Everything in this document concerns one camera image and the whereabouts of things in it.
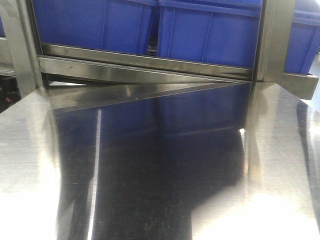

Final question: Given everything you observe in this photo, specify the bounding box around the blue plastic bin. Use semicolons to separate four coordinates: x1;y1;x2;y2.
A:
157;0;261;68
32;0;159;55
284;0;320;75

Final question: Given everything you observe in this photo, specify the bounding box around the blue plastic bin middle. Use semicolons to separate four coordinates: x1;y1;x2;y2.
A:
157;0;261;68

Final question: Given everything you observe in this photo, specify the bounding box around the blue plastic bin left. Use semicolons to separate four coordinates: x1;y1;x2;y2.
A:
32;0;159;55

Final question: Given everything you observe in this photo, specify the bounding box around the blue plastic bin far right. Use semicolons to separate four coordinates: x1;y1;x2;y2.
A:
284;0;320;75

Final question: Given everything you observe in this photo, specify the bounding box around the stainless steel shelf rack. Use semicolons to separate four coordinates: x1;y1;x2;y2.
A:
0;0;319;100

